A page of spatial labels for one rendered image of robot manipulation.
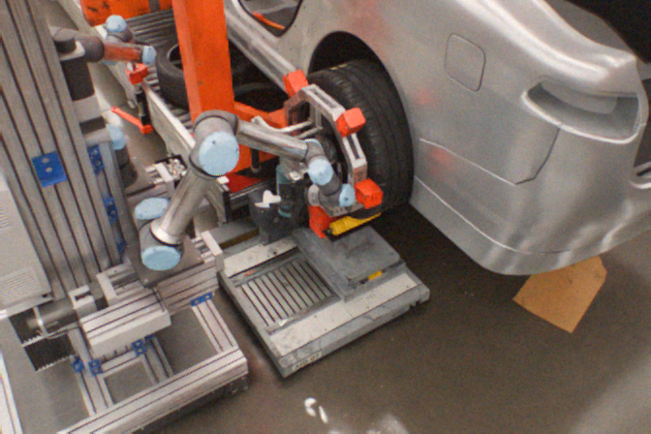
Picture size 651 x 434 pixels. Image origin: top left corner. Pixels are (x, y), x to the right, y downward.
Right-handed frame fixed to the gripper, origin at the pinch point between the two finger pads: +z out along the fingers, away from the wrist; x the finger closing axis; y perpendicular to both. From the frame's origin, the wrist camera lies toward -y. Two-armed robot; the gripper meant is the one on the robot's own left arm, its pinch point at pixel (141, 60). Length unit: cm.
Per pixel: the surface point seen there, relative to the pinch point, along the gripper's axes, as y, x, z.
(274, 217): 86, 7, 44
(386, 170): 117, 50, -23
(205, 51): 30.7, 23.1, -25.1
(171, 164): 39, -18, 27
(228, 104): 42.8, 19.3, 0.8
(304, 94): 72, 44, -25
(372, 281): 140, 26, 49
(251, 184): 57, 8, 66
